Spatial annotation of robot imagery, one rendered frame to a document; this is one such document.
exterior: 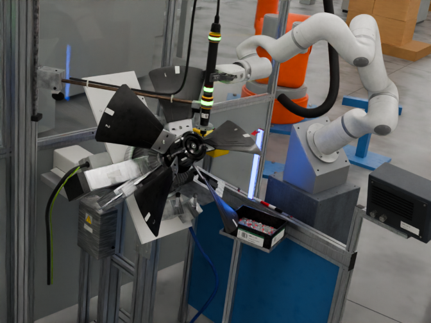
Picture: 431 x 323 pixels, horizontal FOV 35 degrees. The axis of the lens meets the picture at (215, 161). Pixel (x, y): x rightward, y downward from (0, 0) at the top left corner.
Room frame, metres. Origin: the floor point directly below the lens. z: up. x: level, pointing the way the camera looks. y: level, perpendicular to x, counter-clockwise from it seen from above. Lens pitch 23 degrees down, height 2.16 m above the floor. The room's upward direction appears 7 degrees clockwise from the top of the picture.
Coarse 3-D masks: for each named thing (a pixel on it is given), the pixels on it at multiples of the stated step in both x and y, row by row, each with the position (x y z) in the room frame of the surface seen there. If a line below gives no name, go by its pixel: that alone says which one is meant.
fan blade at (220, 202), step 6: (204, 180) 2.31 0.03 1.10; (210, 186) 2.32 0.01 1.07; (210, 192) 2.28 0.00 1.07; (216, 198) 2.29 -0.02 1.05; (216, 204) 2.25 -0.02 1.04; (222, 204) 2.30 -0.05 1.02; (222, 210) 2.26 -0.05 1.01; (228, 210) 2.34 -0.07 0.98; (222, 216) 2.23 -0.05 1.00; (228, 216) 2.29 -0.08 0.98; (228, 222) 2.25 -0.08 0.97; (228, 228) 2.22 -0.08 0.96; (234, 228) 2.27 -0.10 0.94
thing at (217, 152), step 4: (192, 128) 2.93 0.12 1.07; (196, 132) 2.91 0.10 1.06; (208, 132) 2.90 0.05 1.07; (204, 136) 2.87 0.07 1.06; (208, 152) 2.85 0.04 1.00; (212, 152) 2.83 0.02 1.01; (216, 152) 2.83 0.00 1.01; (220, 152) 2.85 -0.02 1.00; (224, 152) 2.88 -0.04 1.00; (228, 152) 2.90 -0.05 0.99; (212, 156) 2.83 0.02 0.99; (216, 156) 2.84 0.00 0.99
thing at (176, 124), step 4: (180, 120) 2.46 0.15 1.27; (184, 120) 2.45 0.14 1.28; (188, 120) 2.45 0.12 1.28; (172, 124) 2.45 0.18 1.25; (176, 124) 2.45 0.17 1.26; (180, 124) 2.45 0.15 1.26; (184, 124) 2.44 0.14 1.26; (188, 124) 2.44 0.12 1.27; (172, 128) 2.44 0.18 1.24; (176, 128) 2.44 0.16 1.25; (184, 128) 2.43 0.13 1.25; (188, 128) 2.43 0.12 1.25; (172, 132) 2.43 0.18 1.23; (176, 132) 2.43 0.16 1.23; (180, 132) 2.43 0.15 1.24; (184, 132) 2.42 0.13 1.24; (176, 136) 2.42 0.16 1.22
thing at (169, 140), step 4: (164, 132) 2.34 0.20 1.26; (168, 132) 2.35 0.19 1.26; (160, 136) 2.34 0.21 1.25; (164, 136) 2.34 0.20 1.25; (168, 136) 2.35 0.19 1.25; (172, 136) 2.35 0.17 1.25; (156, 140) 2.34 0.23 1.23; (160, 140) 2.34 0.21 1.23; (168, 140) 2.35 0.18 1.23; (172, 140) 2.36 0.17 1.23; (156, 144) 2.34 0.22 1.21; (160, 144) 2.34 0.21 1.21; (164, 144) 2.35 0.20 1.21; (168, 144) 2.35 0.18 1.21; (152, 148) 2.33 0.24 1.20; (156, 148) 2.34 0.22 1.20; (160, 148) 2.34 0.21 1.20; (164, 148) 2.35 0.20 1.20; (160, 152) 2.34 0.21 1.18; (164, 152) 2.35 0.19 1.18
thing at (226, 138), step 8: (224, 128) 2.63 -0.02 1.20; (232, 128) 2.64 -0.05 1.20; (240, 128) 2.65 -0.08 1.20; (208, 136) 2.54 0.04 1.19; (216, 136) 2.55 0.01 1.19; (224, 136) 2.56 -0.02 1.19; (232, 136) 2.57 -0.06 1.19; (240, 136) 2.59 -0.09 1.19; (208, 144) 2.47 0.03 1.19; (216, 144) 2.47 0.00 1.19; (224, 144) 2.49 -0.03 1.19; (232, 144) 2.51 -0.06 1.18; (240, 144) 2.53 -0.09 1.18; (248, 144) 2.56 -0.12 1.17; (256, 144) 2.59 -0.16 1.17; (248, 152) 2.51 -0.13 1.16; (256, 152) 2.53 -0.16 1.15
